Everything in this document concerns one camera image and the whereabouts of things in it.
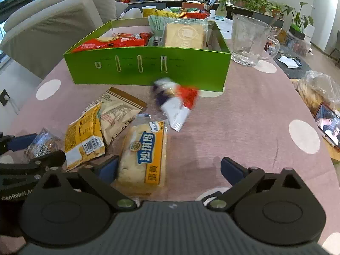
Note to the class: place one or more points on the small white cup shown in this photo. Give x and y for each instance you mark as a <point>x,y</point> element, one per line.
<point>212,14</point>

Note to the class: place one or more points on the pale biscuit packet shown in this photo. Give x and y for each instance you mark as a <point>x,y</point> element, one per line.
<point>186,35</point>

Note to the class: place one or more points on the green cardboard box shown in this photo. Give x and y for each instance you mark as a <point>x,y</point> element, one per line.
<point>186,66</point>

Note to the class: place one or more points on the dark blue red snack packet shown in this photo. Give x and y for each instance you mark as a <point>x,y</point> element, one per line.
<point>172,103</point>

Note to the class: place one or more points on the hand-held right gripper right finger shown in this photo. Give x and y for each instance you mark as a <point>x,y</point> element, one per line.
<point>231,169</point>

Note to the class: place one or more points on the dark glass coffee table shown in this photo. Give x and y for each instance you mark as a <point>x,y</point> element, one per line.
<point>302,63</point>

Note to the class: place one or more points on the wall socket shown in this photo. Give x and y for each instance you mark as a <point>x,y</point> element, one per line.
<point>4,97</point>

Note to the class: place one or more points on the yellow snack packet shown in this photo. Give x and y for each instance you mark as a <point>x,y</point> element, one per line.
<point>82,135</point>

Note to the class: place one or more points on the plastic bag of bread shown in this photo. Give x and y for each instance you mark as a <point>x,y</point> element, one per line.
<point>316,85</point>

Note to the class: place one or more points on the cake packet with yellow label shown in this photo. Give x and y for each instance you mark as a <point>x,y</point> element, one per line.
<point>143,151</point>

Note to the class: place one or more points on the orange box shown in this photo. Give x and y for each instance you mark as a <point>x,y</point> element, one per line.
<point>192,5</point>

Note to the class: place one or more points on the pink dotted tablecloth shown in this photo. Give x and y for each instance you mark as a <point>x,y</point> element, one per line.
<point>239,106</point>

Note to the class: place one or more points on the large leafy plant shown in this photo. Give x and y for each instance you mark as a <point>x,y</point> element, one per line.
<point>297,14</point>

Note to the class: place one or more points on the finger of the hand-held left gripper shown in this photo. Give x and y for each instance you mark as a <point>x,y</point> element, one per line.
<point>24,142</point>
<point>39,162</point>

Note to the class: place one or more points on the tan snack packet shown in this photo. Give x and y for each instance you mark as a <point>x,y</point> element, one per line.
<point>119,111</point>

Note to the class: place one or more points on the clear snack packet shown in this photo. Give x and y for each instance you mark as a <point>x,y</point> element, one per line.
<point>42,144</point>

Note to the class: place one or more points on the glass mug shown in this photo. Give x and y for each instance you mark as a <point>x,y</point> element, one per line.
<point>247,39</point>

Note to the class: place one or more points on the phone in red case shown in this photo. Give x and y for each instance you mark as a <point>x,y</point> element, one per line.
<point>329,124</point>

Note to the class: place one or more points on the black and green box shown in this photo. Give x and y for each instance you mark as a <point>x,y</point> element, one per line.
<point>297,31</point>

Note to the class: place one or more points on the white crumpled paper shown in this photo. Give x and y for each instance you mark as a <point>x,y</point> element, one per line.
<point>288,61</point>

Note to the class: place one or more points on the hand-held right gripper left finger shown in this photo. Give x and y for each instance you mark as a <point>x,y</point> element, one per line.
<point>109,168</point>

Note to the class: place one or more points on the beige sofa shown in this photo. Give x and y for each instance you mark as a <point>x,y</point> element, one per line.
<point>53,26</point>

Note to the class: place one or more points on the yellow paper cup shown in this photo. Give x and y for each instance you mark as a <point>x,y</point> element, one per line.
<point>149,12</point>

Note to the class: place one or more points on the glass vase with plant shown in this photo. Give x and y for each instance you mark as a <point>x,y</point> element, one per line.
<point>221,10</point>

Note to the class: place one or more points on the clear storage boxes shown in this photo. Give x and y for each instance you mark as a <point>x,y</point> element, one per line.
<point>298,45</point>

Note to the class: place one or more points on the green snack packet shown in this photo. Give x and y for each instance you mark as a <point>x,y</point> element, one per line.
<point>156,24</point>

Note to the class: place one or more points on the metal spoon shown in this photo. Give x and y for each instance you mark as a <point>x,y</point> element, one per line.
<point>275,20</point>

